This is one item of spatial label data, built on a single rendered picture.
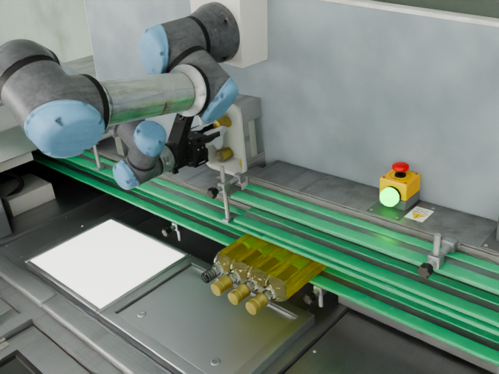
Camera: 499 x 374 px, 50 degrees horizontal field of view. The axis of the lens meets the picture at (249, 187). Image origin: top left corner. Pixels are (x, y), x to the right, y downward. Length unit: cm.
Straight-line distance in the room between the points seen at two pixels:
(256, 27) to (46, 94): 66
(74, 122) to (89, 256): 93
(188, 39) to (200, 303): 69
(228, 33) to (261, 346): 76
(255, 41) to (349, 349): 81
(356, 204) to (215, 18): 57
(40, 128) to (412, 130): 80
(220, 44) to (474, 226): 72
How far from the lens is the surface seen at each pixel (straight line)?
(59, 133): 93
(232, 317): 144
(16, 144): 204
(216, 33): 136
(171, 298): 154
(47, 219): 216
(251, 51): 143
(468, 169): 128
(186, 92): 117
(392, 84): 129
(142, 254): 174
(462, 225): 127
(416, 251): 120
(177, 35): 130
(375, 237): 124
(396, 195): 127
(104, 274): 169
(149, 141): 127
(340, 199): 135
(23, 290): 176
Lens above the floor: 183
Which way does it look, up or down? 39 degrees down
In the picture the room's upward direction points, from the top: 120 degrees counter-clockwise
